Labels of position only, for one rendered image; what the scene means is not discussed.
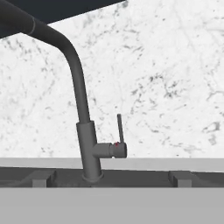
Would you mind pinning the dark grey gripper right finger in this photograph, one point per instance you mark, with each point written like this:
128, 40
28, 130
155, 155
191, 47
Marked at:
183, 178

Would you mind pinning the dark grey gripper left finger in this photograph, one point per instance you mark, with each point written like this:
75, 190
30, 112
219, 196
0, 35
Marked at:
40, 178

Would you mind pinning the dark grey sink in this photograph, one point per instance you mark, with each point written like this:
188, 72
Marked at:
134, 178

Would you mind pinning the dark grey sink tap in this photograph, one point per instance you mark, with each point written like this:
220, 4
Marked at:
84, 105

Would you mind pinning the dark navy wall cupboard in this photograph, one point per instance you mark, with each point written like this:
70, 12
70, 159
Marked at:
58, 7

